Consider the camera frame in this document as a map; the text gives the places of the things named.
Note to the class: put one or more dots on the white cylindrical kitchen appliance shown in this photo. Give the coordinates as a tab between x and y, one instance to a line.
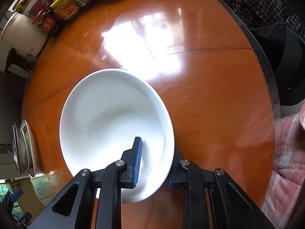
21	35

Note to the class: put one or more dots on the red and yellow tin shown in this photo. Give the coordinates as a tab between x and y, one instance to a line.
22	4

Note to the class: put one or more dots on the chili sauce jar red label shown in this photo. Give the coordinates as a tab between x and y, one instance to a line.
48	23

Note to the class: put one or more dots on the stainless steel bowl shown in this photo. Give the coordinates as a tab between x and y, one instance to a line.
14	148

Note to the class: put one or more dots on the plaid shirt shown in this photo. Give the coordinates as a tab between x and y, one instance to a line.
250	0

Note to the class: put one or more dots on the pink quilted garment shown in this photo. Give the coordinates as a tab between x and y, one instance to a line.
286	171

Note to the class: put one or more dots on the dark wooden chair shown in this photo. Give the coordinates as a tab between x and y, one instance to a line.
16	62

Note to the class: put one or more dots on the red box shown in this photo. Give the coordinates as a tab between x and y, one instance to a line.
41	4

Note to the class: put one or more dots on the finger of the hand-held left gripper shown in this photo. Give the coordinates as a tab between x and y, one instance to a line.
17	193

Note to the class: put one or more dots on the white oval plate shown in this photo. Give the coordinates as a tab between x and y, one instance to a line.
32	152

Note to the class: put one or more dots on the white bowl red floral print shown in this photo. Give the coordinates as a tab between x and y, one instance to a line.
107	124

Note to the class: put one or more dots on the black backpack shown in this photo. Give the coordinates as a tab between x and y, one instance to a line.
281	64

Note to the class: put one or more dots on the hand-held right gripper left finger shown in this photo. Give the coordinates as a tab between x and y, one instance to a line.
137	162

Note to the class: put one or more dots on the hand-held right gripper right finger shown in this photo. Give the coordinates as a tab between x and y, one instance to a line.
170	183

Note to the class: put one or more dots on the yellow lid jar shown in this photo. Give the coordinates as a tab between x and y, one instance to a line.
66	8

